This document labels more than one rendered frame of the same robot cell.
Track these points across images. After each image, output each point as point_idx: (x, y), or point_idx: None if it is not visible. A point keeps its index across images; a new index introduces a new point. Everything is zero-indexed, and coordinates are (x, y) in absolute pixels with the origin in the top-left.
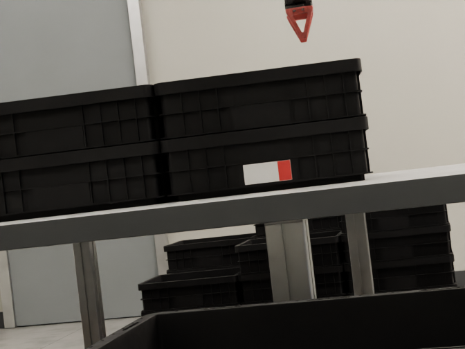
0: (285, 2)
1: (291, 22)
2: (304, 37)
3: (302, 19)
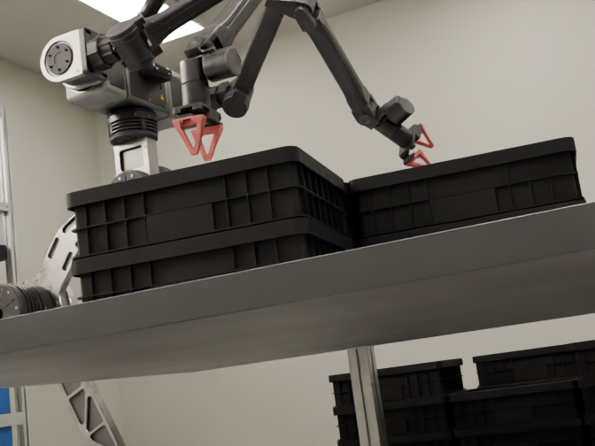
0: (220, 118)
1: (218, 141)
2: (207, 160)
3: (189, 126)
